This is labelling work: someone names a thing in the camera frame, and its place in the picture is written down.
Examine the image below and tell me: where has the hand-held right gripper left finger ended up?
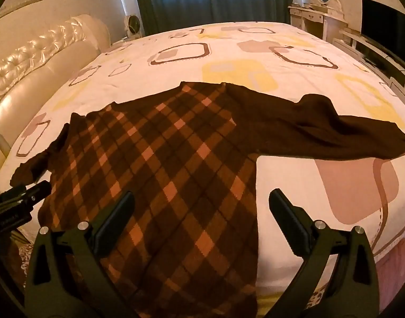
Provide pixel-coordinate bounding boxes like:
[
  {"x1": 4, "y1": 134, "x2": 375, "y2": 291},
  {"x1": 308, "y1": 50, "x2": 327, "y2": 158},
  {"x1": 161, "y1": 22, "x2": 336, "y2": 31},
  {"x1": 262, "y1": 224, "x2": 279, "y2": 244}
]
[{"x1": 24, "y1": 190, "x2": 146, "y2": 318}]

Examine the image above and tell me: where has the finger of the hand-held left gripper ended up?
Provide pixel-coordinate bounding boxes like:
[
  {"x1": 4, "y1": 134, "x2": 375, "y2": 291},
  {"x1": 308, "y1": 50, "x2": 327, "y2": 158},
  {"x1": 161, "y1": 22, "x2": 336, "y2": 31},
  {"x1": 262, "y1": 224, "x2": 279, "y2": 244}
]
[
  {"x1": 0, "y1": 205, "x2": 34, "y2": 232},
  {"x1": 0, "y1": 180, "x2": 53, "y2": 207}
]

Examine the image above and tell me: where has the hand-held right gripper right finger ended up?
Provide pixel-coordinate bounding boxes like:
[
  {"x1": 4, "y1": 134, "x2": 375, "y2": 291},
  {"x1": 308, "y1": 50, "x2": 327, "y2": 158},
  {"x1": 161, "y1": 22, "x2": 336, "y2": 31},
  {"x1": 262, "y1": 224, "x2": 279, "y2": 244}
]
[{"x1": 265, "y1": 188, "x2": 380, "y2": 318}]

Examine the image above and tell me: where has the brown plaid sweater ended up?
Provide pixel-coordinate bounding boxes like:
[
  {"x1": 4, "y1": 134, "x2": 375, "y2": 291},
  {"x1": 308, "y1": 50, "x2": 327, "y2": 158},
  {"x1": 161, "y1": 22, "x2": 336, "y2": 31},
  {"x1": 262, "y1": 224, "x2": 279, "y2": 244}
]
[{"x1": 10, "y1": 81, "x2": 405, "y2": 318}]

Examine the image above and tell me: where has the speckled fuzzy cloth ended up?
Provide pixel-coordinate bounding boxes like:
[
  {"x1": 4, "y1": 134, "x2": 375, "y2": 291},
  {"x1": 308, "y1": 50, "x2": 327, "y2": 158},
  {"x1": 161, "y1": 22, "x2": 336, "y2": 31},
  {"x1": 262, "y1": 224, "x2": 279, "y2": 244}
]
[{"x1": 5, "y1": 233, "x2": 37, "y2": 292}]

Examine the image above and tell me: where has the pink bed skirt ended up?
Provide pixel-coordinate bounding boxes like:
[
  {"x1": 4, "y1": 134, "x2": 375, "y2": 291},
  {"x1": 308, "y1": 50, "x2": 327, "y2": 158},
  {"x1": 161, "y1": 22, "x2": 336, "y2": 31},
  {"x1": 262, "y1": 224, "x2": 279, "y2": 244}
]
[{"x1": 371, "y1": 235, "x2": 405, "y2": 308}]

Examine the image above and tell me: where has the cream tufted leather headboard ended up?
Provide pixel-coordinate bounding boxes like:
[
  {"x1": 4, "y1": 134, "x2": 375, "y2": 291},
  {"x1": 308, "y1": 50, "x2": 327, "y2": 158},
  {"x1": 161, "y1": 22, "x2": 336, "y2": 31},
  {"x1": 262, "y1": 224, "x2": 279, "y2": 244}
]
[{"x1": 0, "y1": 15, "x2": 112, "y2": 123}]

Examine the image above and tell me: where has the patterned white bed sheet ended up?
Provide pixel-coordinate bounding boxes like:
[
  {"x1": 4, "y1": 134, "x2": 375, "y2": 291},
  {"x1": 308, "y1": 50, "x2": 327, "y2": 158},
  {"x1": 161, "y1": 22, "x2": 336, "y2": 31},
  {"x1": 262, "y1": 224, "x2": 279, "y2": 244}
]
[{"x1": 0, "y1": 21, "x2": 405, "y2": 305}]

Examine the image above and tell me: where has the white television stand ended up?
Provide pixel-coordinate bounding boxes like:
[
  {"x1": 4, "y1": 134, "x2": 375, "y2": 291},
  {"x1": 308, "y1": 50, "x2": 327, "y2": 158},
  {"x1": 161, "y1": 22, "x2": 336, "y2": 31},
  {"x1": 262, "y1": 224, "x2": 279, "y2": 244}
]
[{"x1": 333, "y1": 28, "x2": 405, "y2": 103}]

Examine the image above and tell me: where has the small white fan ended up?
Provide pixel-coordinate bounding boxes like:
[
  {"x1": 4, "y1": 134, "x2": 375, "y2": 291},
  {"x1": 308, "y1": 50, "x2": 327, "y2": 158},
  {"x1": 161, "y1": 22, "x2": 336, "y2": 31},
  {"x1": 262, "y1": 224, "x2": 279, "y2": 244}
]
[{"x1": 124, "y1": 15, "x2": 144, "y2": 37}]

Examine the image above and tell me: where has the white dressing table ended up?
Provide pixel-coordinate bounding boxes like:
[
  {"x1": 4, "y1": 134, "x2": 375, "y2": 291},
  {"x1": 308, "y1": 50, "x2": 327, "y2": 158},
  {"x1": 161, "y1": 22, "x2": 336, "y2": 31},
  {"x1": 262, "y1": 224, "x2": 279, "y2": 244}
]
[{"x1": 288, "y1": 3, "x2": 349, "y2": 45}]

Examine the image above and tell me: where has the black television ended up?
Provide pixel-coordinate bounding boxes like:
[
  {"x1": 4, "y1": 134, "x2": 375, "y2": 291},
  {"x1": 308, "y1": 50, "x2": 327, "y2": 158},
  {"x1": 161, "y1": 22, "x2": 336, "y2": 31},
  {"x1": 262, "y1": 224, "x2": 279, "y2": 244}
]
[{"x1": 361, "y1": 0, "x2": 405, "y2": 73}]

